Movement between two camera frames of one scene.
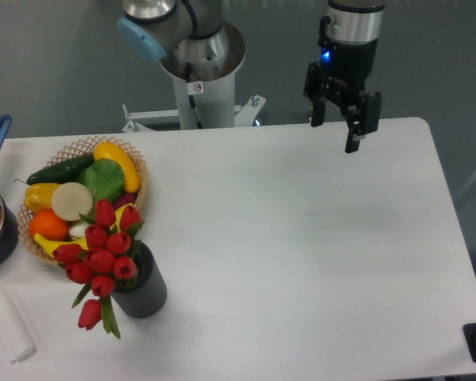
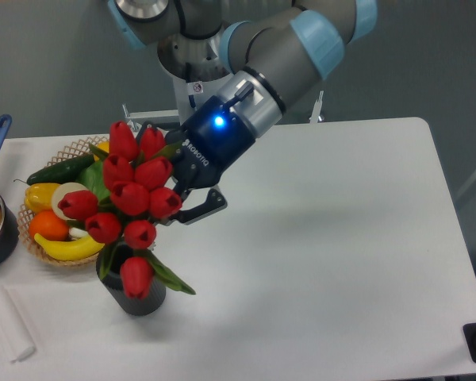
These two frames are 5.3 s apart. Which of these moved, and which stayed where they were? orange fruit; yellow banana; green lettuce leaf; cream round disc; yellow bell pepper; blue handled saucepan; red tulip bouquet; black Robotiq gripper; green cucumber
Moved: red tulip bouquet; black Robotiq gripper; yellow banana
Stayed: green cucumber; green lettuce leaf; cream round disc; orange fruit; yellow bell pepper; blue handled saucepan
